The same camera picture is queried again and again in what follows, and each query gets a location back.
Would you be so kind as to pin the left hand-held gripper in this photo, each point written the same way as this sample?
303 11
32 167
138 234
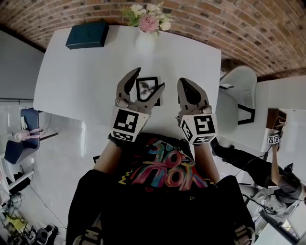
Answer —
126 122

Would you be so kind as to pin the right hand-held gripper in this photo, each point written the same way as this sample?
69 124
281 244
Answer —
203 126

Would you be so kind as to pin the black picture frame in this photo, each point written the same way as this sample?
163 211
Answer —
147 89

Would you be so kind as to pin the person's right forearm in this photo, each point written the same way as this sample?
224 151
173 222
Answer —
205 162

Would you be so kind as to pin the person's left forearm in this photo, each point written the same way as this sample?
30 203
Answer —
107 160

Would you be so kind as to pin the white shell chair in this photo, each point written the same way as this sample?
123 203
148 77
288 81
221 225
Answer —
227 112

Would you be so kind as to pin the white vase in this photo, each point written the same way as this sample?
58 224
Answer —
145 44

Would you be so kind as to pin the pink and white flower bouquet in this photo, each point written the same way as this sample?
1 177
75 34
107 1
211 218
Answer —
148 22

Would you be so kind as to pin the small black screen device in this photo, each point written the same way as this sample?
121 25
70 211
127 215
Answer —
96 159

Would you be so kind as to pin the dark teal box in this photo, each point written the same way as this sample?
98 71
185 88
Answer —
86 36

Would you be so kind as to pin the brown wooden organizer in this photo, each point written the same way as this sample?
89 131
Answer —
273 119

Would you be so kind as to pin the white work table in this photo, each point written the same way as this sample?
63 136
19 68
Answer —
287 95

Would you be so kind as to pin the grey office chair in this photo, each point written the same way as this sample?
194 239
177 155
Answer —
260 196

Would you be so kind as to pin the person's black printed t-shirt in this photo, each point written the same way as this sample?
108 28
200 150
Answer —
155 215

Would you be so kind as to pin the blue chair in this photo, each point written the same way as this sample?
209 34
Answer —
19 153

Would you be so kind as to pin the black bag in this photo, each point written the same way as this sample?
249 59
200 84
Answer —
20 185

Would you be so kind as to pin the white metal rack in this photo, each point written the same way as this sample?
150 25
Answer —
14 181

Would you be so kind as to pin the white counter with dark edge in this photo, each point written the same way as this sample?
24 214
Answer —
282 229

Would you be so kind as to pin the black round device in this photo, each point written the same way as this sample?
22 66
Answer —
46 235

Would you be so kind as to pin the yellow-green cloth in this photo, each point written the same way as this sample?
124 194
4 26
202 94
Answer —
15 221

